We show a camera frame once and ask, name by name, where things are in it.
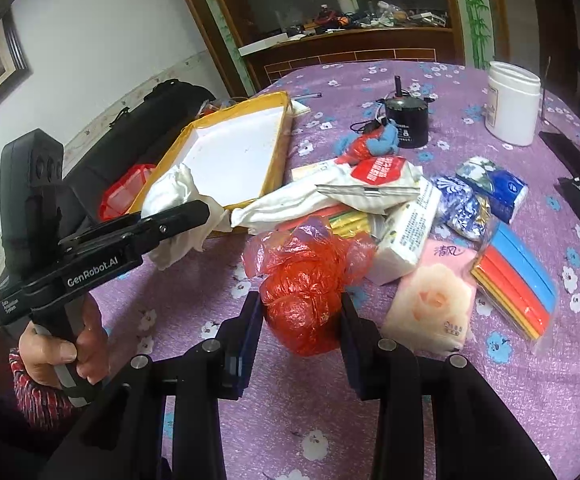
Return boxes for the white cloth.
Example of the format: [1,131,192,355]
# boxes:
[141,162,231,270]

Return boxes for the red plastic bag ball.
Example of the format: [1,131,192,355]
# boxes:
[242,217,377,356]

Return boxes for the person's left hand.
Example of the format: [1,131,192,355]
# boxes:
[19,295,110,389]

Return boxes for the red plastic container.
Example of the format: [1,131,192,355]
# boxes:
[98,164,155,221]

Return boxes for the pink tissue pack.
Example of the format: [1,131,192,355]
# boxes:
[380,240,476,356]

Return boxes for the purple floral tablecloth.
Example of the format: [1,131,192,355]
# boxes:
[89,60,580,480]

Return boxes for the black bag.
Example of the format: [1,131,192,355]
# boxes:
[58,79,215,224]

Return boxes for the yellow-rimmed white tray box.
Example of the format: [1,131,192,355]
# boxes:
[128,91,293,214]

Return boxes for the white cloth bag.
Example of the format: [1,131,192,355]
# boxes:
[230,160,352,234]

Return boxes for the colourful foam strips pack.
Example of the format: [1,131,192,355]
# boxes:
[470,221,558,344]

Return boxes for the red white plastic bag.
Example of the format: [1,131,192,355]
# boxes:
[316,156,424,214]

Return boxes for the blue patterned cloth pouch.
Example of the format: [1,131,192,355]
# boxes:
[431,174,491,242]

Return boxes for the blue white tissue pack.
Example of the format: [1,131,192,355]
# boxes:
[456,156,528,224]

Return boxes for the blue red plush toy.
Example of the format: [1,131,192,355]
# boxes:
[335,122,399,166]

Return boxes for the black cylindrical motor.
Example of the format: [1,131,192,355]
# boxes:
[351,75,434,148]

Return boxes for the wooden cabinet with clutter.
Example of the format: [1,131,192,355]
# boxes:
[185,0,510,93]

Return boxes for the black smartphone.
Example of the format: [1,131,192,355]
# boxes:
[539,131,580,177]

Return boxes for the white plastic jar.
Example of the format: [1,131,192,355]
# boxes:
[485,61,542,146]

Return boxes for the purple eyeglasses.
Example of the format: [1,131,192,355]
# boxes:
[539,55,580,148]

